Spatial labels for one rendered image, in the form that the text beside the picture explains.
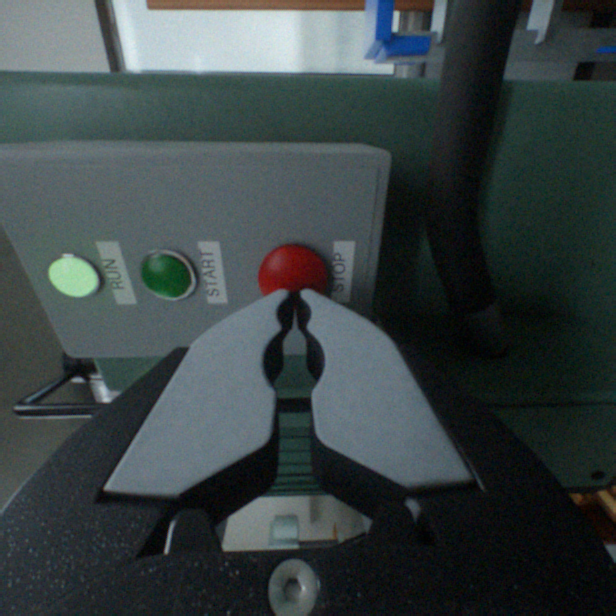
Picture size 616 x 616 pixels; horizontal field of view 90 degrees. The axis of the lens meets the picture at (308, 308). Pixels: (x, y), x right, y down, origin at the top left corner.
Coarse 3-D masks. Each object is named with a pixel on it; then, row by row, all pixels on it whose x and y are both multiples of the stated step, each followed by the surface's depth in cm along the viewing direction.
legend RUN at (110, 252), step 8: (104, 248) 13; (112, 248) 13; (104, 256) 13; (112, 256) 13; (120, 256) 13; (104, 264) 13; (112, 264) 13; (120, 264) 13; (112, 272) 14; (120, 272) 14; (112, 280) 14; (120, 280) 14; (128, 280) 14; (112, 288) 14; (120, 288) 14; (128, 288) 14; (120, 296) 14; (128, 296) 14
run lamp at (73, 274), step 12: (60, 264) 13; (72, 264) 13; (84, 264) 13; (60, 276) 13; (72, 276) 13; (84, 276) 13; (96, 276) 13; (60, 288) 13; (72, 288) 13; (84, 288) 13; (96, 288) 14
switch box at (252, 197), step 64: (0, 192) 12; (64, 192) 12; (128, 192) 12; (192, 192) 12; (256, 192) 12; (320, 192) 12; (384, 192) 12; (128, 256) 13; (192, 256) 13; (256, 256) 13; (320, 256) 14; (64, 320) 15; (128, 320) 15; (192, 320) 15
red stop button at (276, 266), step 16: (272, 256) 13; (288, 256) 12; (304, 256) 13; (272, 272) 13; (288, 272) 13; (304, 272) 13; (320, 272) 13; (272, 288) 13; (288, 288) 13; (304, 288) 13; (320, 288) 13
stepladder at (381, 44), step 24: (384, 0) 73; (552, 0) 73; (384, 24) 75; (432, 24) 82; (528, 24) 80; (552, 24) 74; (384, 48) 78; (408, 48) 79; (432, 48) 81; (528, 48) 79; (552, 48) 78; (576, 48) 78; (600, 48) 77
